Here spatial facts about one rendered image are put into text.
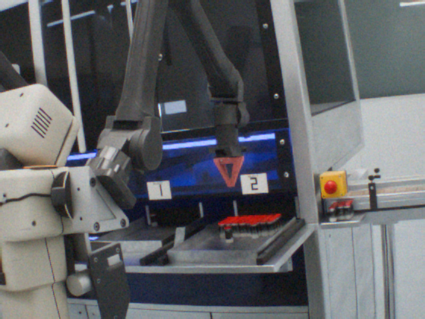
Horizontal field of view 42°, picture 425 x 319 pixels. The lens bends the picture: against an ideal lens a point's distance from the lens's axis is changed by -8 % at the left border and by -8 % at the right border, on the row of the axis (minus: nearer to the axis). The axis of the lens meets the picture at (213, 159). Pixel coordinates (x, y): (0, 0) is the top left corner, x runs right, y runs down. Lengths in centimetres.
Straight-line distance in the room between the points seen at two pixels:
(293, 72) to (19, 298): 107
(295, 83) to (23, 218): 104
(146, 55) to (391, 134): 541
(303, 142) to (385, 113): 462
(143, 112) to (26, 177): 26
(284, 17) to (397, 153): 473
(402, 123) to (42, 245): 553
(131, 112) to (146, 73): 8
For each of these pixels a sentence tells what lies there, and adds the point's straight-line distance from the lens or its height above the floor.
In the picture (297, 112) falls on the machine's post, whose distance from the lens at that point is 181.
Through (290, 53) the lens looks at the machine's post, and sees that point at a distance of 181.
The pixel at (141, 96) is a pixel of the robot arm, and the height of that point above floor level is 133.
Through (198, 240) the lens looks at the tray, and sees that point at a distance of 179.
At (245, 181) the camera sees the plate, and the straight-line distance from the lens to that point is 189.
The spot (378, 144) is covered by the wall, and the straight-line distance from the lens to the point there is 645.
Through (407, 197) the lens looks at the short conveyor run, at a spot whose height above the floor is 92.
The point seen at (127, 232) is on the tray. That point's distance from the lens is 207.
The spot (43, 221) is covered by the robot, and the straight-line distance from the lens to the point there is 106.
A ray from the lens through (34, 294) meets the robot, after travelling 115.
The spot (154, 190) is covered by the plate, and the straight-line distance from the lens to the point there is 203.
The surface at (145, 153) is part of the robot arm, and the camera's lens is 108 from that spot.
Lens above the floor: 131
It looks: 6 degrees down
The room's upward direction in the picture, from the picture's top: 8 degrees counter-clockwise
